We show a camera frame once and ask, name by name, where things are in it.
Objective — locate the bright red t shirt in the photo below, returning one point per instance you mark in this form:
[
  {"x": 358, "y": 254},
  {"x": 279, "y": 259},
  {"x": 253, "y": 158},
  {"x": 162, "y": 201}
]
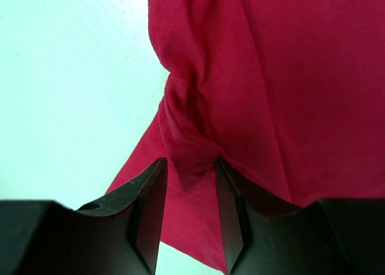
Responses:
[{"x": 290, "y": 92}]

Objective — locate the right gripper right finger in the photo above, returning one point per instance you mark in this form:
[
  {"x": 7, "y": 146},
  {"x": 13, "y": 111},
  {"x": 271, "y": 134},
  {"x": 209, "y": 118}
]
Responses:
[{"x": 264, "y": 234}]

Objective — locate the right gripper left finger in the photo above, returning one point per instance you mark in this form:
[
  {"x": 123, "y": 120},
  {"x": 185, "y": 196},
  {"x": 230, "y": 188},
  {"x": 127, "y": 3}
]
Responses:
[{"x": 118, "y": 233}]

